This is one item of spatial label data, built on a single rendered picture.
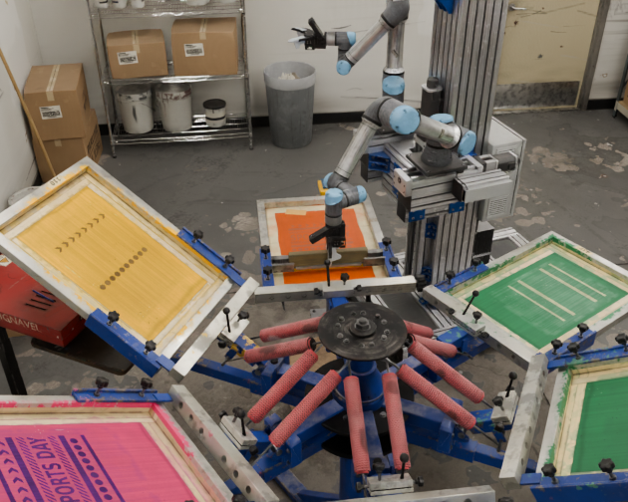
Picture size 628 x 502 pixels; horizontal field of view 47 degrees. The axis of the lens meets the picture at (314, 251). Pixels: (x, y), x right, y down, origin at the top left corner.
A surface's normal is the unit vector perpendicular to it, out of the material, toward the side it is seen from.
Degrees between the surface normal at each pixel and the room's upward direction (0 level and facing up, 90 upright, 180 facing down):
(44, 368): 0
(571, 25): 90
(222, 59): 90
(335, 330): 0
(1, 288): 0
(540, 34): 90
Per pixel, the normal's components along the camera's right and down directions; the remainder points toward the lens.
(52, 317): 0.00, -0.83
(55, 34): 0.11, 0.56
